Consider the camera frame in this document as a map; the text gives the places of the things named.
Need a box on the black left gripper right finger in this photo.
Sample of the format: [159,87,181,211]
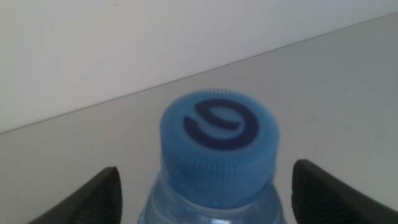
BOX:
[291,159,398,224]

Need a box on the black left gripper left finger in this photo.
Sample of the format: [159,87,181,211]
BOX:
[27,166,123,224]

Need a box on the clear water bottle blue cap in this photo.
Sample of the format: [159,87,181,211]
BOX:
[137,88,287,224]

